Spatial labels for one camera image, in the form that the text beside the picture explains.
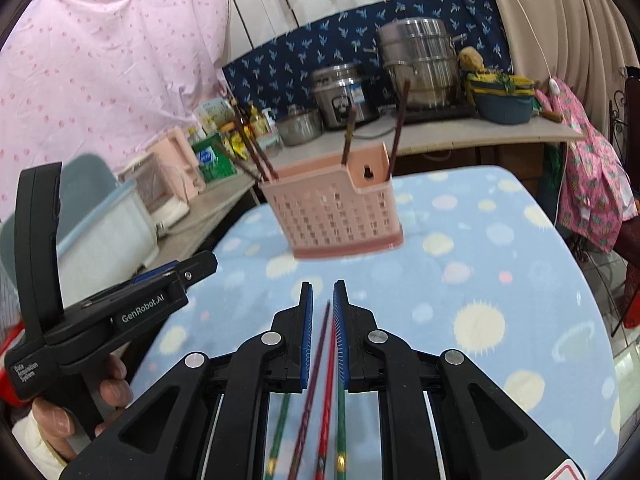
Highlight yellow packets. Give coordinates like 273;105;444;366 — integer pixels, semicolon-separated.
220;129;261;161

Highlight navy floral cloth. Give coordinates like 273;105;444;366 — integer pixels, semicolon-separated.
221;0;515;112

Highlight steel steamer pot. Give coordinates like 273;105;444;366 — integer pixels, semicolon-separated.
375;17;469;111

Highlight yellow green basket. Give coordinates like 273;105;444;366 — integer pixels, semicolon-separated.
465;72;536;99

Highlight steel rice cooker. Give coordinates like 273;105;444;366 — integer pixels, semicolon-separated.
310;63;381;131

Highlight white carton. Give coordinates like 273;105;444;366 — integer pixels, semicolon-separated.
195;98;234;134

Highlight small steel pot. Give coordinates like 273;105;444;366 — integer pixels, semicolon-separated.
275;104;324;147

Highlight blue dotted tablecloth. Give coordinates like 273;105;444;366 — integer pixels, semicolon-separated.
120;165;622;480

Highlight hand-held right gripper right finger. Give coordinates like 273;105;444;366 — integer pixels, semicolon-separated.
333;279;572;480

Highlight green chopstick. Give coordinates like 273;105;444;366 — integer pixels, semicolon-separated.
267;393;292;480
335;392;349;480

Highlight brown loofah sponge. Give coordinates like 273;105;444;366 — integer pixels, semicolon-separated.
458;47;485;74

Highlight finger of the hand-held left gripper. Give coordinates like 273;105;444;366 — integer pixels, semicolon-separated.
170;251;219;293
131;261;180;285

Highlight person's left hand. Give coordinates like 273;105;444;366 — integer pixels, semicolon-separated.
30;355;132;449

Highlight pink dotted curtain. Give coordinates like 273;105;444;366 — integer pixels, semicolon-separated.
0;0;234;222

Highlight white dish box teal lid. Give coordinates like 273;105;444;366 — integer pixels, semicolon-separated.
0;154;159;312

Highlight dark metal chair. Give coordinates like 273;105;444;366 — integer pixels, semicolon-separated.
607;67;640;332

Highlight blue plastic basin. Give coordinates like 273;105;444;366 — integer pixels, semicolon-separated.
472;90;536;126

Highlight beige curtain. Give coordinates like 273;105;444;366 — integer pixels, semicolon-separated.
475;0;640;92

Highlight black induction cooker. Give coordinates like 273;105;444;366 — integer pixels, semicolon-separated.
394;104;477;126

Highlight pink pineapple print apron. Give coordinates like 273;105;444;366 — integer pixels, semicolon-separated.
535;77;639;254

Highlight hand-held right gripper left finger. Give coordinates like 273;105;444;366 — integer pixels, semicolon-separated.
60;281;315;480

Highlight brown chopstick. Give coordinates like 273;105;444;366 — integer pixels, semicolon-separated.
341;107;359;166

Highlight red chopstick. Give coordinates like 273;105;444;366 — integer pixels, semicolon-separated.
312;327;337;480

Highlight white cord with switch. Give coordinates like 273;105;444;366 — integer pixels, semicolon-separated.
492;0;564;96

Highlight green packet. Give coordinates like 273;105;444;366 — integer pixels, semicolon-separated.
192;132;239;184

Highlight yellow bottle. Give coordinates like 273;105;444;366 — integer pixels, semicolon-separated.
250;102;269;136

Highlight pink appliance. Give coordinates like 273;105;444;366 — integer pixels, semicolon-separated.
149;127;206;196

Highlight white appliance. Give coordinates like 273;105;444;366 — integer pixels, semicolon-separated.
117;154;191;227

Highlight pink perforated chopstick holder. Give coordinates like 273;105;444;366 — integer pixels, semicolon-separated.
257;142;405;261

